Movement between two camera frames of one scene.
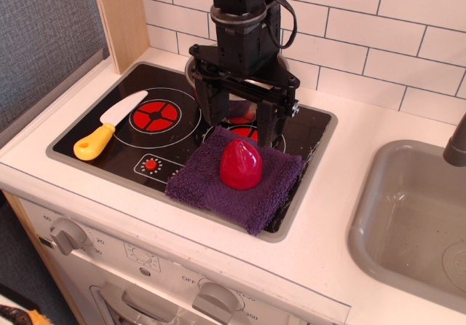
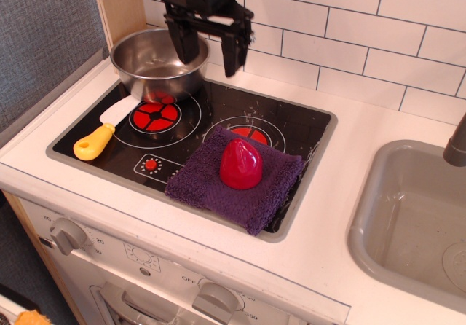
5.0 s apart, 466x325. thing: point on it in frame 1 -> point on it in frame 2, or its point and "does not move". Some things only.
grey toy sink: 408,226 does not move
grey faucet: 455,150 does not move
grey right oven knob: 216,301 does not move
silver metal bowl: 240,108 -> 151,69
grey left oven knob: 68,235 does not move
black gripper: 247,60 -> 209,1
